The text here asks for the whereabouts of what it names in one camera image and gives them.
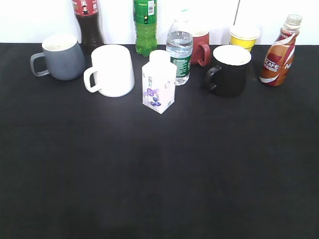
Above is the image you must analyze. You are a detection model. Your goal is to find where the grey ceramic mug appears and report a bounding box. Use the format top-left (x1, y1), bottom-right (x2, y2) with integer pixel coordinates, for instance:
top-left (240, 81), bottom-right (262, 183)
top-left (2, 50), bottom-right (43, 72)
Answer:
top-left (30, 33), bottom-right (86, 81)

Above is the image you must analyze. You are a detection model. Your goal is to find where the brown coffee drink bottle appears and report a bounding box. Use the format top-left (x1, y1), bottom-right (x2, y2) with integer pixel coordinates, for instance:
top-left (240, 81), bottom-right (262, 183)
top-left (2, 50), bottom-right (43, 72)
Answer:
top-left (259, 14), bottom-right (302, 87)

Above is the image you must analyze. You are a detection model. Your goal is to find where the white ceramic mug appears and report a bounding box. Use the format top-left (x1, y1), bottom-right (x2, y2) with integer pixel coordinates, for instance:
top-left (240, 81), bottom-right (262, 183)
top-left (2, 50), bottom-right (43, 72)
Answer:
top-left (83, 44), bottom-right (135, 98)

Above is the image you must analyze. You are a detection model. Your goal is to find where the black ceramic mug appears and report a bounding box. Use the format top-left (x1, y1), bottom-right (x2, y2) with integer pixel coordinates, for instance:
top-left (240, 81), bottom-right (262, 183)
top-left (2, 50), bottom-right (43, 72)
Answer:
top-left (203, 45), bottom-right (251, 97)

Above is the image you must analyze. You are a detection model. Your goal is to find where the red ceramic mug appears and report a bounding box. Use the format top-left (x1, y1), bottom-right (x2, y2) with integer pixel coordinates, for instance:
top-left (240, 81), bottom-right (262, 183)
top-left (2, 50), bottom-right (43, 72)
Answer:
top-left (191, 26), bottom-right (212, 67)

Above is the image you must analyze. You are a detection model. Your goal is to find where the green sprite bottle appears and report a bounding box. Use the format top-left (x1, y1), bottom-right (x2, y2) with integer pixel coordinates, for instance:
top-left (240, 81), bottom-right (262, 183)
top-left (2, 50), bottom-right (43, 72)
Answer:
top-left (133, 0), bottom-right (158, 57)

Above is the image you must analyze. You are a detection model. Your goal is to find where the white purple milk carton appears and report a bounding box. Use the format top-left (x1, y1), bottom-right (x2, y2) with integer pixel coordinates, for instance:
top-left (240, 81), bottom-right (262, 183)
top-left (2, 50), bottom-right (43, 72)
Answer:
top-left (142, 50), bottom-right (177, 114)

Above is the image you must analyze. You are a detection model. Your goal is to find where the clear water bottle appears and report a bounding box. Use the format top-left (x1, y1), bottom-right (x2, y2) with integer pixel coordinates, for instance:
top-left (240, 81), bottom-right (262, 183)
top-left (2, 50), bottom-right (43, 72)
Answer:
top-left (166, 9), bottom-right (193, 86)

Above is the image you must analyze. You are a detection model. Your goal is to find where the yellow paper cup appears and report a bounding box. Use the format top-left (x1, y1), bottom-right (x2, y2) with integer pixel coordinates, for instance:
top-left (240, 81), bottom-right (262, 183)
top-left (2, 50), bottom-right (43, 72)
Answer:
top-left (229, 25), bottom-right (260, 52)

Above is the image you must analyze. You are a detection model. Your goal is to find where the dark cola bottle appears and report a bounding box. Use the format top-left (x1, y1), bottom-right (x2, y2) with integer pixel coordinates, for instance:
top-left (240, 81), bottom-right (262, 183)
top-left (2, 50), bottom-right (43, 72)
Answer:
top-left (72, 0), bottom-right (104, 53)

